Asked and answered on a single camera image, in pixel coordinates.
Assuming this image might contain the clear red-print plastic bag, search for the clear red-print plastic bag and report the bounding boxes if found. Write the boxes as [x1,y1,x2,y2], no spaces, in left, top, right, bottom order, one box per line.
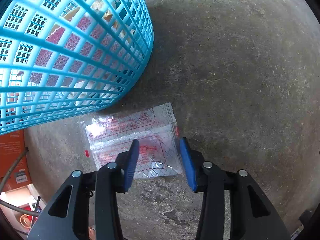
[84,102,183,179]

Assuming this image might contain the blue plastic basket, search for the blue plastic basket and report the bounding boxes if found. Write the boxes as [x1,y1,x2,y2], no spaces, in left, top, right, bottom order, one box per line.
[1,0,154,134]

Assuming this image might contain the pink knitted cloth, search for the pink knitted cloth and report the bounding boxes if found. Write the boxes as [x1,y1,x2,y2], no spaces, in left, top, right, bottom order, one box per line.
[30,16,120,86]

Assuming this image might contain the orange cardboard box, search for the orange cardboard box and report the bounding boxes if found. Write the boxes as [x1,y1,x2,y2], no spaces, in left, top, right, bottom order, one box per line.
[0,130,31,192]

